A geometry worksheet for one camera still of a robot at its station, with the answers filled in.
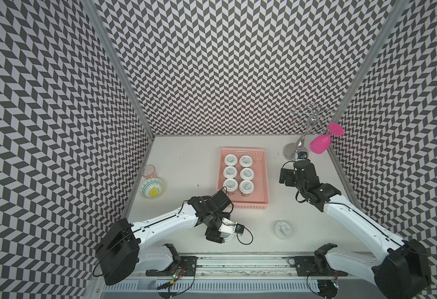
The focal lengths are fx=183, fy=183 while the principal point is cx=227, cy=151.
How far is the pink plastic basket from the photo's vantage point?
889 millimetres

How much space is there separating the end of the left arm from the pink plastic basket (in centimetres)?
21

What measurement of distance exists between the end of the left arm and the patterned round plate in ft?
1.22

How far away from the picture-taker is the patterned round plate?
0.93 meters
